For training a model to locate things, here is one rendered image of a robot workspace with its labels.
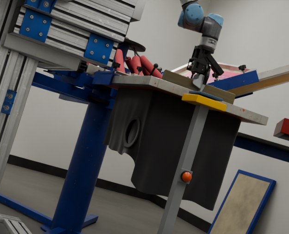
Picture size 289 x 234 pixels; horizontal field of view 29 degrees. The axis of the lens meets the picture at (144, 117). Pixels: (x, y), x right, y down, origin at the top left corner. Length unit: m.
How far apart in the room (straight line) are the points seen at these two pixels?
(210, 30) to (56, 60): 0.80
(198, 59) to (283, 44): 3.45
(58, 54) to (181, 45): 5.58
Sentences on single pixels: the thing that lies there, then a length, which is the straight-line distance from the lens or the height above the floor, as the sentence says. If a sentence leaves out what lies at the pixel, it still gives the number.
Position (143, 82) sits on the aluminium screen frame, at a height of 0.96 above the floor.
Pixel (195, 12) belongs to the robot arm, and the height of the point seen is 1.30.
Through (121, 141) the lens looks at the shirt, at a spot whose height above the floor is 0.70.
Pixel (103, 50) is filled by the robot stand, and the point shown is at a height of 0.99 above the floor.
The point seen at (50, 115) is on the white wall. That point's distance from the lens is 6.98.
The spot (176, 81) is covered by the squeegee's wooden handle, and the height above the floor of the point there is 1.02.
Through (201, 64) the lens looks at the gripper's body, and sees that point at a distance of 2.48.
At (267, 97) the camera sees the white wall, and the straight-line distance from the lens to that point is 5.77.
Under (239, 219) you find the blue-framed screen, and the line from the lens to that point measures 5.39.
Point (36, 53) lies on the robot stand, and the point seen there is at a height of 0.91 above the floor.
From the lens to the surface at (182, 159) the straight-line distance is 2.14.
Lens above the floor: 0.73
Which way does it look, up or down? 2 degrees up
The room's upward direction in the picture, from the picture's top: 17 degrees clockwise
